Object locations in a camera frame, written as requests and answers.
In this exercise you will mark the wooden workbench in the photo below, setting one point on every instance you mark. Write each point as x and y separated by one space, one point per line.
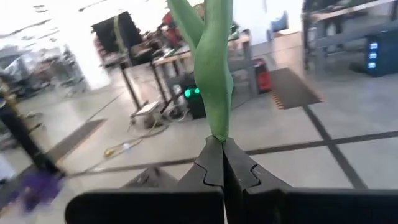
174 57

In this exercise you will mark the black mat orange-striped edge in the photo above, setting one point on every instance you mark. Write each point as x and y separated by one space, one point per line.
74 140
295 90

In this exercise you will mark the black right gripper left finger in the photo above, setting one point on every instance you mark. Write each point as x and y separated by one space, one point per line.
155 208

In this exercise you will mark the black stand pole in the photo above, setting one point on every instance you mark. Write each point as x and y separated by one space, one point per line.
21 137

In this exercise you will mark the computer tower blue lights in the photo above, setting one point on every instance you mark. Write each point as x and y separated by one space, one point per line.
382 53

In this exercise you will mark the computer tower green lights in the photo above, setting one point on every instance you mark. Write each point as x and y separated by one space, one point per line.
196 105

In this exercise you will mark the red artificial tulip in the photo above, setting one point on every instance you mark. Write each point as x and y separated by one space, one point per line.
214 77

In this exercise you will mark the white box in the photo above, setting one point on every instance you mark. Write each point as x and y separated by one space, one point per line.
147 112

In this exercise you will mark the purple artificial flower bunch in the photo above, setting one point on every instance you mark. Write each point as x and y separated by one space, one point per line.
37 189

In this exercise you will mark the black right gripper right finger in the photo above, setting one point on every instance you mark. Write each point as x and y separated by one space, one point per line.
295 208

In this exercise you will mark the grey metal desk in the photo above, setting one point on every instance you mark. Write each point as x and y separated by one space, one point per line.
342 34

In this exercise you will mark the white column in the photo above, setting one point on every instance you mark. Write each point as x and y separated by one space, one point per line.
87 56

